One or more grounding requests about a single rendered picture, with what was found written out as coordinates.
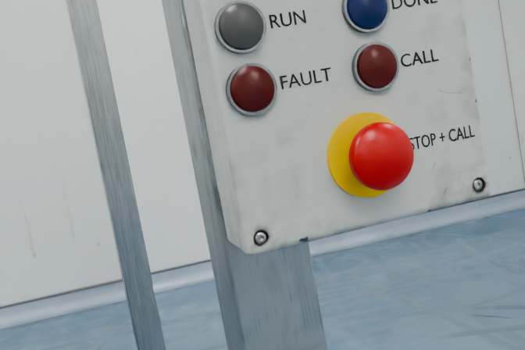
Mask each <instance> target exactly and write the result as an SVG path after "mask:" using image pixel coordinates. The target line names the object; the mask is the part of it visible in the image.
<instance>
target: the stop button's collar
mask: <svg viewBox="0 0 525 350"><path fill-rule="evenodd" d="M378 122H386V123H393V122H392V121H390V120H389V119H388V118H387V117H385V116H382V115H380V114H377V113H374V112H361V113H357V114H355V115H352V116H350V117H348V118H346V119H345V120H343V121H342V122H340V123H339V125H338V126H337V127H336V128H335V130H334V132H333V133H332V135H331V136H330V140H329V142H328V146H327V165H328V169H329V171H330V174H331V176H332V178H333V179H334V181H335V183H336V184H337V185H338V186H339V187H340V188H341V189H343V190H344V191H346V192H348V193H349V194H351V195H355V196H359V197H363V198H370V197H376V196H378V195H382V194H383V193H385V192H386V191H388V190H386V191H378V190H373V189H370V188H367V187H365V186H364V185H362V184H360V183H359V182H358V181H357V180H356V178H355V176H354V175H353V173H352V171H351V168H350V165H349V160H348V154H349V149H350V145H351V143H352V140H353V138H354V137H355V135H356V134H357V133H358V132H359V131H360V130H361V129H362V128H364V127H365V126H367V125H369V124H371V123H378ZM393 124H394V123H393ZM463 129H464V135H465V138H469V137H470V136H468V137H467V136H466V131H465V127H463ZM452 130H454V131H455V129H451V130H450V131H449V138H450V139H451V136H450V133H451V131H452ZM459 132H460V134H459ZM432 135H434V138H433V139H432ZM459 136H462V138H463V139H465V138H464V137H463V134H462V131H461V130H460V128H459V129H458V136H457V139H454V140H453V139H451V141H456V140H459ZM424 137H427V138H428V145H424V144H423V138H424ZM415 138H416V142H417V147H418V149H419V142H418V138H420V136H418V137H414V138H412V137H411V138H410V140H411V139H412V140H413V139H415ZM435 138H436V136H435V134H430V139H431V144H432V146H433V140H435ZM430 139H429V137H428V136H427V135H423V136H422V138H421V142H422V145H423V146H424V147H428V146H429V144H430Z"/></svg>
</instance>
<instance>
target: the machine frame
mask: <svg viewBox="0 0 525 350"><path fill-rule="evenodd" d="M66 5H67V9H68V13H69V18H70V25H71V29H72V33H73V40H74V44H75V49H76V52H77V59H78V63H79V67H80V75H81V79H82V83H83V87H84V94H85V98H86V102H87V109H88V113H89V117H90V121H91V129H92V133H93V137H94V141H95V148H96V152H97V156H98V163H99V167H100V171H101V175H102V183H103V187H104V191H105V198H106V202H107V206H108V210H109V217H110V221H111V225H112V232H113V237H114V241H115V245H116V252H117V255H118V260H119V264H120V271H121V275H122V279H123V286H124V290H125V295H126V299H127V306H128V309H129V314H130V321H131V325H132V329H133V333H134V340H135V344H136V349H137V350H166V346H165V341H164V337H163V330H162V326H161V322H160V318H159V310H158V306H157V303H156V300H155V295H154V291H153V284H152V275H151V271H150V267H149V263H148V256H147V252H146V247H145V240H144V236H143V232H142V228H141V221H140V216H139V212H138V204H137V200H136V196H135V192H134V185H133V181H132V176H131V172H130V165H129V161H128V157H127V150H126V145H125V141H124V137H123V130H122V126H121V122H120V115H119V110H118V106H117V102H116V95H115V91H114V87H113V79H112V75H111V71H110V67H109V60H108V56H107V51H106V46H105V39H104V35H103V31H102V24H101V20H100V15H99V11H98V4H97V0H66ZM162 7H163V12H164V16H165V21H166V29H167V33H168V37H169V41H170V49H171V53H172V57H173V65H174V69H175V74H176V79H177V86H178V90H179V95H180V102H181V106H182V111H183V115H184V122H185V127H186V131H187V139H188V144H189V148H190V152H191V160H192V164H193V168H194V172H195V180H196V184H197V189H198V196H199V201H200V205H201V210H202V217H203V221H204V226H205V233H206V237H207V242H208V246H209V254H210V259H211V263H212V270H213V274H214V279H215V283H216V290H217V295H218V299H219V304H220V311H221V316H222V320H223V328H224V332H225V336H226V340H227V348H228V350H327V343H326V338H325V334H324V329H323V321H322V316H321V312H320V304H319V299H318V294H317V290H316V282H315V277H314V272H313V264H312V260H311V255H310V250H309V243H308V242H306V243H303V244H300V245H294V246H291V247H287V248H282V249H278V250H275V251H271V252H266V253H263V254H259V255H254V256H250V255H247V254H246V253H244V252H243V251H242V250H241V249H240V248H238V247H237V246H235V245H234V244H232V243H231V242H229V241H228V239H227V231H226V227H225V223H224V218H223V210H222V205H221V201H220V193H219V192H218V190H217V186H216V178H215V173H214V169H213V161H212V152H211V148H210V143H209V135H208V131H207V126H206V122H205V114H204V110H203V106H202V98H201V94H200V89H199V85H198V77H197V73H196V69H195V61H194V56H193V51H192V47H191V39H190V35H189V31H188V23H187V19H186V15H185V10H184V3H183V0H162Z"/></svg>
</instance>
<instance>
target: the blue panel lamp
mask: <svg viewBox="0 0 525 350"><path fill-rule="evenodd" d="M347 12H348V16H349V18H350V20H351V21H352V22H353V23H354V24H355V25H356V26H357V27H359V28H362V29H365V30H371V29H374V28H376V27H378V26H380V25H381V24H382V23H383V21H384V19H385V17H386V15H387V12H388V3H387V0H348V1H347Z"/></svg>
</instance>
